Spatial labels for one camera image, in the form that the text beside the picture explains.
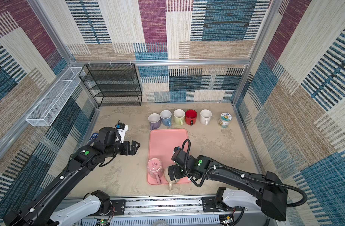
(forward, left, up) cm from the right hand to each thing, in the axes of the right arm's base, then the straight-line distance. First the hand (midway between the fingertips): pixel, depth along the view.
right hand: (177, 173), depth 76 cm
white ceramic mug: (+40, -22, -1) cm, 45 cm away
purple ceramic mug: (+40, +15, -4) cm, 43 cm away
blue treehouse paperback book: (+29, +57, -6) cm, 64 cm away
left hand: (+13, +23, +13) cm, 29 cm away
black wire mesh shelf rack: (+65, +46, +14) cm, 81 cm away
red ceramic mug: (+43, -11, -5) cm, 44 cm away
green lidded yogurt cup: (+37, -35, 0) cm, 51 cm away
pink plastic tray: (+19, +10, -5) cm, 22 cm away
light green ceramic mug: (+42, -3, -2) cm, 42 cm away
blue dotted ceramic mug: (+40, +7, -1) cm, 41 cm away
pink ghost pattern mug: (+3, +12, +3) cm, 13 cm away
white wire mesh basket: (+26, +65, +26) cm, 74 cm away
